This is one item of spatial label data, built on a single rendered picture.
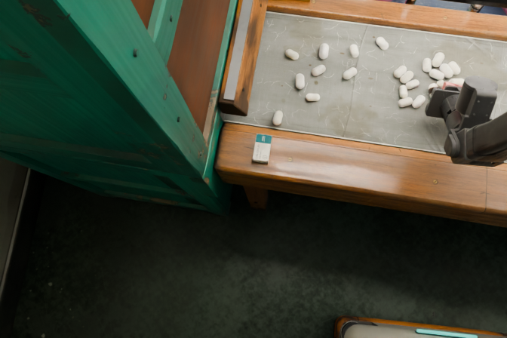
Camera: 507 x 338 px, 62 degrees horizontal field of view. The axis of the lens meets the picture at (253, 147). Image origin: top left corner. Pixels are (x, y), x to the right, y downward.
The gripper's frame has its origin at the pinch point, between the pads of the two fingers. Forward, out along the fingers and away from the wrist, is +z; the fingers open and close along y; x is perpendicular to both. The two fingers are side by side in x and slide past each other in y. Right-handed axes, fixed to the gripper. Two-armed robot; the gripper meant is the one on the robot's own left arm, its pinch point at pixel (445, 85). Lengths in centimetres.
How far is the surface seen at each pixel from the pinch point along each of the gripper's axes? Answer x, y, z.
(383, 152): 11.0, 12.4, -13.7
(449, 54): -3.9, -1.4, 8.8
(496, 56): -4.5, -12.2, 9.6
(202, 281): 95, 58, 4
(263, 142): 10.8, 38.7, -17.1
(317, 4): -10.6, 31.4, 13.0
